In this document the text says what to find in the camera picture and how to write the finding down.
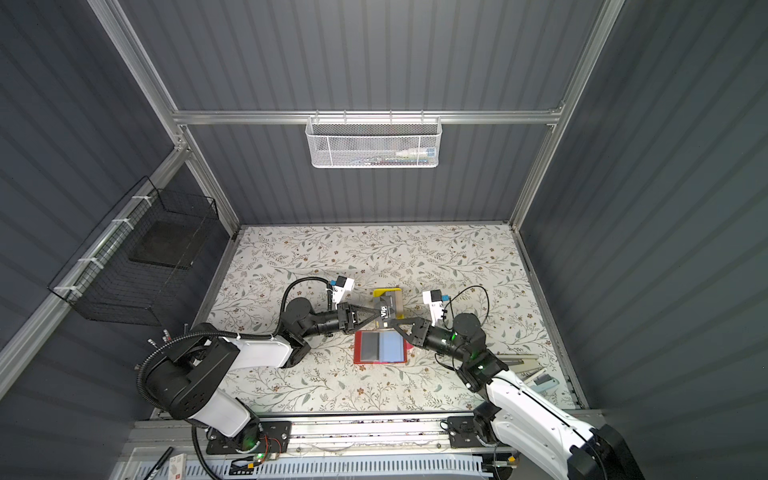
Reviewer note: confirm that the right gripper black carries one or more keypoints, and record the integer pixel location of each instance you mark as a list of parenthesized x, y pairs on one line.
[(421, 333)]

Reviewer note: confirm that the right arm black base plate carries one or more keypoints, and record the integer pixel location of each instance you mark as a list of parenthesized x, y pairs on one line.
[(469, 431)]

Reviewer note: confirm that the red leather card holder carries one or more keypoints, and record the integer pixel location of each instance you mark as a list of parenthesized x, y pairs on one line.
[(380, 347)]

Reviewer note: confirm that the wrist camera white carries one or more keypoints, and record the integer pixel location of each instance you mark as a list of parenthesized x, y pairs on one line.
[(340, 289), (435, 301)]

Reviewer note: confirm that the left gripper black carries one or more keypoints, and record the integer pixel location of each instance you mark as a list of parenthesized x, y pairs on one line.
[(348, 312)]

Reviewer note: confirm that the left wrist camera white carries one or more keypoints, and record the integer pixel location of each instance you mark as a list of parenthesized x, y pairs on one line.
[(340, 289)]

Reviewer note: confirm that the black wire mesh basket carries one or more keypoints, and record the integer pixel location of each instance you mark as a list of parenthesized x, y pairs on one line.
[(135, 271)]

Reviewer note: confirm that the white wire mesh basket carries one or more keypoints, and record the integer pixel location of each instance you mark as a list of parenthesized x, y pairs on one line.
[(350, 145)]

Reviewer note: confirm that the white tube in basket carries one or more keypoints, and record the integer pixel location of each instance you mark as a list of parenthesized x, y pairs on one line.
[(418, 153)]

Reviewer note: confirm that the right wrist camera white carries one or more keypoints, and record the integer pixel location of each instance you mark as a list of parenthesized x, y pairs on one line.
[(435, 301)]

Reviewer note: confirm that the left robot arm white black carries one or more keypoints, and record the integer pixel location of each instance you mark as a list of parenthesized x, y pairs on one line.
[(184, 377)]

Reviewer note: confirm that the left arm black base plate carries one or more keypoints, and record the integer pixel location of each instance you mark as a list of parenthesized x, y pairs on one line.
[(264, 437)]

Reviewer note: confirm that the yellow plastic card tray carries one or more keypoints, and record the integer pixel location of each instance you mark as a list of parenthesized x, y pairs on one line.
[(377, 293)]

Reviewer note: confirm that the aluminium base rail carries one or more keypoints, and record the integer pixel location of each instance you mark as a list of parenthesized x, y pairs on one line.
[(345, 434)]

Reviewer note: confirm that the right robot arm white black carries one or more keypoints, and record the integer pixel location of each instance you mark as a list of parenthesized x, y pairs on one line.
[(513, 414)]

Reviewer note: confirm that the white pencil cup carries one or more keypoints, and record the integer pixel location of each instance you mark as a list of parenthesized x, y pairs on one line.
[(168, 339)]

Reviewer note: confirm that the black pen on ledge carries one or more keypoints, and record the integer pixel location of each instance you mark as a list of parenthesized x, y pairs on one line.
[(159, 464)]

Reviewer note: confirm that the light blue stapler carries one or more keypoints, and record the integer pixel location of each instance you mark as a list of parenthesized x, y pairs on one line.
[(540, 381)]

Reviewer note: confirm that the small white red box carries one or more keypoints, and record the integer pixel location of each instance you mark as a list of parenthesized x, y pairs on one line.
[(176, 467)]

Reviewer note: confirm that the white slotted cable duct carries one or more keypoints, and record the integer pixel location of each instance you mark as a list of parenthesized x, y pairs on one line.
[(429, 466)]

